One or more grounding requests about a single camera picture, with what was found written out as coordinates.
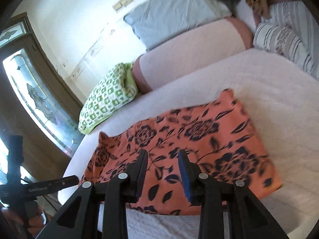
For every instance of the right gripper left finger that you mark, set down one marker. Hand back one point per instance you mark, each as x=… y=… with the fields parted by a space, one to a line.
x=99 y=210

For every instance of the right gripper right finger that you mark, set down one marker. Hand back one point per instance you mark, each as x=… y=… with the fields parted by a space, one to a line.
x=247 y=216

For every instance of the orange black floral cloth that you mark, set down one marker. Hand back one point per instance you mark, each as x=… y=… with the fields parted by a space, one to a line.
x=219 y=136

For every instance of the person's left hand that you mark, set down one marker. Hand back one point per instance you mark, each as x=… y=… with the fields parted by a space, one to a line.
x=35 y=224

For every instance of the stained glass wooden door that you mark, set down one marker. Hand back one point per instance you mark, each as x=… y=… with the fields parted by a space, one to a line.
x=36 y=103

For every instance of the green white checkered pillow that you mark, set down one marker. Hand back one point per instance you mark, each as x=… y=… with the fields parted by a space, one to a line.
x=116 y=89

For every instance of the pink bolster cushion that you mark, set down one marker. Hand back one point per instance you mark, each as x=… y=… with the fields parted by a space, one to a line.
x=191 y=51

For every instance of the striped floral small pillow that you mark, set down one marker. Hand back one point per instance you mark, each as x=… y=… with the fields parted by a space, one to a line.
x=280 y=40

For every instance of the striped floral large cushion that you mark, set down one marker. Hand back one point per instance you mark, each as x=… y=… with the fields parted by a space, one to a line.
x=303 y=23

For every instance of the grey pillow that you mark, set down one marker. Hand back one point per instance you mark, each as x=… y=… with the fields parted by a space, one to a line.
x=154 y=22

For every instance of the beige wall light switch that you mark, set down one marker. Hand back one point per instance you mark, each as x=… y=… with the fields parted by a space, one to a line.
x=122 y=3

